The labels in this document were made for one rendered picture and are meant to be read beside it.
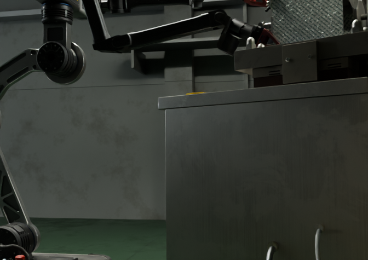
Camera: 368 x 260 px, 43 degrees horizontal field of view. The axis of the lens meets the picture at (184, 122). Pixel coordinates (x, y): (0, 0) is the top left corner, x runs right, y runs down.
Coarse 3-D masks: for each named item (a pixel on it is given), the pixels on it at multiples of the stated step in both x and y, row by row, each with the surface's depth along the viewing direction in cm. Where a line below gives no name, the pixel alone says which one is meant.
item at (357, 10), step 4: (360, 4) 158; (356, 8) 154; (360, 8) 158; (356, 12) 154; (360, 12) 158; (364, 12) 162; (356, 16) 154; (360, 16) 157; (360, 20) 157; (364, 20) 162; (364, 24) 161
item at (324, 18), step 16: (320, 0) 148; (336, 0) 145; (288, 16) 154; (304, 16) 151; (320, 16) 148; (336, 16) 145; (288, 32) 154; (304, 32) 151; (320, 32) 148; (336, 32) 145
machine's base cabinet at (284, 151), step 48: (336, 96) 118; (192, 144) 143; (240, 144) 133; (288, 144) 125; (336, 144) 118; (192, 192) 142; (240, 192) 133; (288, 192) 124; (336, 192) 117; (192, 240) 141; (240, 240) 132; (288, 240) 124; (336, 240) 116
